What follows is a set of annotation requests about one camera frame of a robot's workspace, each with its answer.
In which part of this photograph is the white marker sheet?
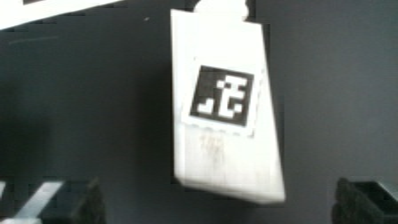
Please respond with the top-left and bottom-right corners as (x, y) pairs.
(0, 0), (121, 30)

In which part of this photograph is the white stool leg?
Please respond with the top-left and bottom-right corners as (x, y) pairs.
(171, 0), (286, 204)

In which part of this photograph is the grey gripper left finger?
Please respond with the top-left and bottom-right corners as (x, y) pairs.
(11, 178), (108, 224)

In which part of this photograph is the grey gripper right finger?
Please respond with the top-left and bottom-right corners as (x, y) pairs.
(332, 178), (398, 224)

